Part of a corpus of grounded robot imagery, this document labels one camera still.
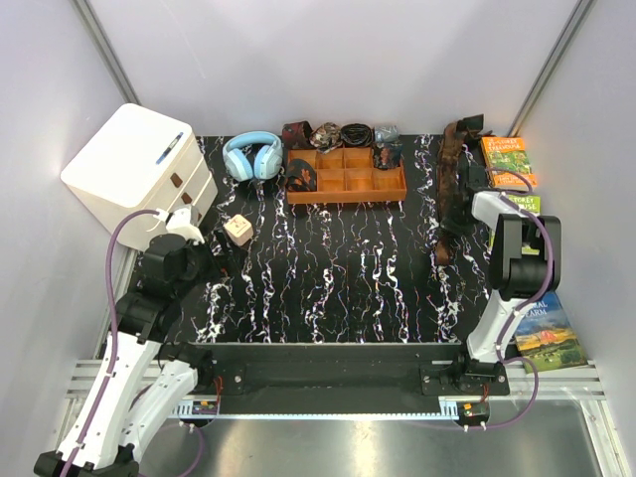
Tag brown floral long tie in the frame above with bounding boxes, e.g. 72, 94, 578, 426
434, 114, 484, 266

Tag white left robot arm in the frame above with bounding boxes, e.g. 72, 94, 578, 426
34, 226, 222, 476

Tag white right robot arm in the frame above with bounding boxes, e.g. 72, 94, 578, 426
441, 164, 561, 395

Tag pink cube power adapter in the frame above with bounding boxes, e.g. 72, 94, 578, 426
223, 214, 254, 246

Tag orange treehouse book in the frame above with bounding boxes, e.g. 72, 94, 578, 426
480, 136, 538, 190

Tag green treehouse book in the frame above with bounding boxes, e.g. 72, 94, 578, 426
488, 193, 541, 251

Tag light blue headphones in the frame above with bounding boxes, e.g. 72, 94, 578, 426
223, 131, 283, 182

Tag dark floral rolled tie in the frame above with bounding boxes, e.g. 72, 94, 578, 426
373, 141, 402, 170

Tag grey blue rolled tie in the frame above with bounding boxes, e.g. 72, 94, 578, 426
374, 124, 399, 144

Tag black orange-leaf rolled tie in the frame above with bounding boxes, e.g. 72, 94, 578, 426
285, 158, 318, 192

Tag black marble pattern mat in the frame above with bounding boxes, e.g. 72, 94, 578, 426
170, 134, 490, 343

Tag blue pen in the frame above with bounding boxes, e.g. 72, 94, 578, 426
155, 131, 184, 165

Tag white three-drawer cabinet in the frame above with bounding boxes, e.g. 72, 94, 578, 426
61, 103, 218, 233

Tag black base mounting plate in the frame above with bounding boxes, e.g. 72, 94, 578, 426
162, 343, 507, 395

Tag orange compartment tray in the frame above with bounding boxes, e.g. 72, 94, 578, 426
285, 147, 406, 205

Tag dark red rolled tie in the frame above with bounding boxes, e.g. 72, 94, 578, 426
281, 120, 314, 150

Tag blue Animal Farm book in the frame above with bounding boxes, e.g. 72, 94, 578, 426
515, 292, 588, 373

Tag brown patterned rolled tie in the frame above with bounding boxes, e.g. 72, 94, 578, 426
309, 122, 343, 154

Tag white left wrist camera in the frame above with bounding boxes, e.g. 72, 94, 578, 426
156, 205, 205, 244

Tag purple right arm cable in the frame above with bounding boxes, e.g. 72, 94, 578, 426
411, 166, 557, 432

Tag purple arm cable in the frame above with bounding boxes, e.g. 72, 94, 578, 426
411, 166, 557, 432
59, 209, 206, 474

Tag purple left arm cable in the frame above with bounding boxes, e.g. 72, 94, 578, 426
59, 209, 206, 474

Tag aluminium front rail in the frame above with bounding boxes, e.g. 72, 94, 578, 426
64, 360, 617, 423

